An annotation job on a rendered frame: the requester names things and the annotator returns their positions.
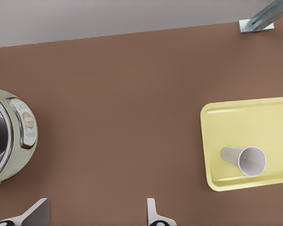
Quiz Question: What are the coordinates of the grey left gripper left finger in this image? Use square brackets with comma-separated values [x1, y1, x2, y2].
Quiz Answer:
[0, 197, 50, 226]

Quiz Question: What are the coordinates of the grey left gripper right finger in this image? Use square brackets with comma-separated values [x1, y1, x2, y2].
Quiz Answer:
[147, 198, 177, 226]

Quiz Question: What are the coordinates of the white IKEA cup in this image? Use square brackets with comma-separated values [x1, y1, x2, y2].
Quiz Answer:
[220, 145, 267, 178]

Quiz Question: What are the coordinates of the yellow plastic tray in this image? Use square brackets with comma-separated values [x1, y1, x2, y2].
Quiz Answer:
[200, 96, 283, 192]

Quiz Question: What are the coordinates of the pale green electric kettle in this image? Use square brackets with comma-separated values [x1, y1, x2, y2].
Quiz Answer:
[0, 87, 38, 203]

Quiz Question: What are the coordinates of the silver frame post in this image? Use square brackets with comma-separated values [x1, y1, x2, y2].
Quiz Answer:
[238, 0, 283, 34]

